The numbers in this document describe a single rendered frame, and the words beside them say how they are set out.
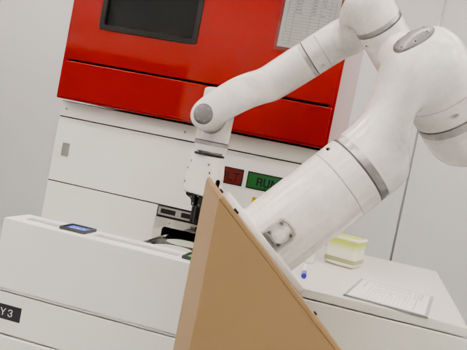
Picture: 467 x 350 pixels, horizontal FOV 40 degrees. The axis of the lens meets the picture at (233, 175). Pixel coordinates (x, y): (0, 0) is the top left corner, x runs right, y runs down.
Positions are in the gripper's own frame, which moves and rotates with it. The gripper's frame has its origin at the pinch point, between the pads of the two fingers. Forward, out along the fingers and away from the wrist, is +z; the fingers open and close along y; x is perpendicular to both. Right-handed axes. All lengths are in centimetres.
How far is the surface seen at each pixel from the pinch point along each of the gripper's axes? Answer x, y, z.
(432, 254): 185, -34, 16
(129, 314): -31.1, 21.6, 16.5
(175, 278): -26.9, 27.9, 7.6
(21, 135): 58, -226, 2
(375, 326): -6, 59, 7
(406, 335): -3, 63, 7
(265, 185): 26.6, -4.2, -9.1
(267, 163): 26.4, -5.2, -15.2
